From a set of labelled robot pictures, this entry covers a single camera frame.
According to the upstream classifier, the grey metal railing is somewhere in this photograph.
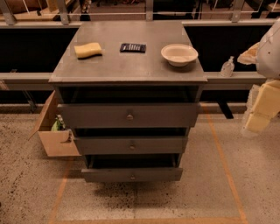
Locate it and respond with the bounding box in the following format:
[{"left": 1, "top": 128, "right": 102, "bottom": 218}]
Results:
[{"left": 1, "top": 0, "right": 267, "bottom": 91}]

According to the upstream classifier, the grey bottom drawer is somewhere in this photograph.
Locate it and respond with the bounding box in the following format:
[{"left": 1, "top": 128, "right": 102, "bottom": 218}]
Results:
[{"left": 81, "top": 154, "right": 183, "bottom": 182}]

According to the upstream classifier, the green packet in box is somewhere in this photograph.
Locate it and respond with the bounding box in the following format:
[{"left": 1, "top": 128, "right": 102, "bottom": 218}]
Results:
[{"left": 51, "top": 115, "right": 65, "bottom": 131}]

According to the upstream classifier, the black snack packet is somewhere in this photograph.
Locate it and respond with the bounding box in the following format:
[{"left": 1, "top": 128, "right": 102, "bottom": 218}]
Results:
[{"left": 120, "top": 43, "right": 146, "bottom": 53}]

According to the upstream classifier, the yellow sponge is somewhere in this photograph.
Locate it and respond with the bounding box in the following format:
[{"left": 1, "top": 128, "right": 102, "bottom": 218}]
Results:
[{"left": 74, "top": 42, "right": 102, "bottom": 59}]

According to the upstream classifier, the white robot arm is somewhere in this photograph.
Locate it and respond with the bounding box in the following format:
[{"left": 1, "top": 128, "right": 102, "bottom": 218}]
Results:
[{"left": 237, "top": 18, "right": 280, "bottom": 137}]

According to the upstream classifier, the clear sanitizer pump bottle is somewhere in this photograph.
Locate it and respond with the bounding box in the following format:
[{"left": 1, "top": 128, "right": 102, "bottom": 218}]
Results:
[{"left": 220, "top": 56, "right": 235, "bottom": 77}]

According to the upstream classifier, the white bowl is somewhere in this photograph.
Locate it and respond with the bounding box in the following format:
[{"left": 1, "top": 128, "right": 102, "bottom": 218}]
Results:
[{"left": 161, "top": 44, "right": 199, "bottom": 67}]

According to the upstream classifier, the grey drawer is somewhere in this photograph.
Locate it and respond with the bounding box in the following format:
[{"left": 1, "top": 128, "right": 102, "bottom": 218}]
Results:
[
  {"left": 74, "top": 128, "right": 188, "bottom": 155},
  {"left": 81, "top": 154, "right": 183, "bottom": 182},
  {"left": 58, "top": 87, "right": 199, "bottom": 129}
]

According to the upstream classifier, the grey wooden drawer cabinet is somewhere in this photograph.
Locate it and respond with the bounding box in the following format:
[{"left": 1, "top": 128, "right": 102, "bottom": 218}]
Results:
[{"left": 49, "top": 21, "right": 207, "bottom": 181}]

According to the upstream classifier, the brown cardboard box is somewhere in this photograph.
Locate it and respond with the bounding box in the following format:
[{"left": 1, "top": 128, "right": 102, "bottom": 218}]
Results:
[{"left": 29, "top": 92, "right": 80, "bottom": 157}]

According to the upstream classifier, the grey middle drawer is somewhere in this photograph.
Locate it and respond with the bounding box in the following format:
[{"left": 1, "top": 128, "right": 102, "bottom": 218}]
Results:
[{"left": 74, "top": 128, "right": 188, "bottom": 155}]

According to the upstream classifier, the grey top drawer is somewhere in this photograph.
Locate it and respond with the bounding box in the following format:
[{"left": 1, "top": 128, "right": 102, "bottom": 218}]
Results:
[{"left": 58, "top": 87, "right": 199, "bottom": 129}]

